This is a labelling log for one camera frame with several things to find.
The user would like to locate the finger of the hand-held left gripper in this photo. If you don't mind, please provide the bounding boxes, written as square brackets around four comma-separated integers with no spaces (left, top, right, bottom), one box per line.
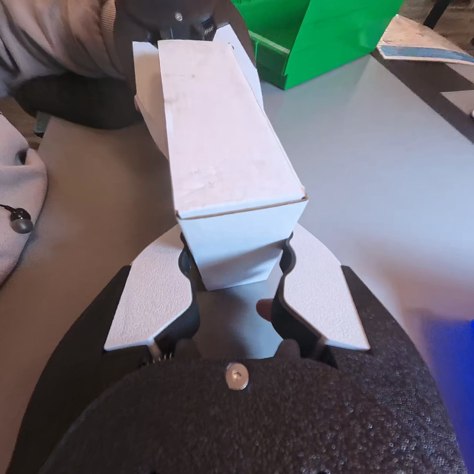
[133,41,170,160]
[214,24,264,109]

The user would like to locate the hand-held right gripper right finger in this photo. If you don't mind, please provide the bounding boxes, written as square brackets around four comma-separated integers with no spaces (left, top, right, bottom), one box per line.
[271,222,371,359]

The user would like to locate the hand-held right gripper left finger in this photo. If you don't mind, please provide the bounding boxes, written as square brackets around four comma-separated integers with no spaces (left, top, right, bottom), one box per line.
[104,224,201,352]

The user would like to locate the white cardboard box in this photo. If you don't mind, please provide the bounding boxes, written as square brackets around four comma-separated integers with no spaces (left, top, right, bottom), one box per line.
[157,39,309,291]

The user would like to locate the person's right hand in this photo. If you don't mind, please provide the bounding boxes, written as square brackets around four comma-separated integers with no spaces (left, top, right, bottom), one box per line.
[256,299,275,323]

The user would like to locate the black office chair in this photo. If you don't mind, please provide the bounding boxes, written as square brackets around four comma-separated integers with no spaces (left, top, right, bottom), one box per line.
[15,72,145,130]

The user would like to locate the green plastic bin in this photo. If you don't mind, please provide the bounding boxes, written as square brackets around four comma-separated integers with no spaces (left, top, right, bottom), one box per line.
[231,0,405,91]

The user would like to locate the person's light hoodie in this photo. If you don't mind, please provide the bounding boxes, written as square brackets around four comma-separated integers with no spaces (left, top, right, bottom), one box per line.
[0,113,49,286]

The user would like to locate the blue plastic bin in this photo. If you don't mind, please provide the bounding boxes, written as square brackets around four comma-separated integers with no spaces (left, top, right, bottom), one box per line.
[418,307,474,474]

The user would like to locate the white and blue sheet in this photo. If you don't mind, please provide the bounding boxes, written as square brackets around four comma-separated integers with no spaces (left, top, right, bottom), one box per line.
[376,15,474,66]

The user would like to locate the black drawstring toggle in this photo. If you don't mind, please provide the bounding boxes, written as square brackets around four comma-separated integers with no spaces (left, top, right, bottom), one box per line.
[0,204,35,235]

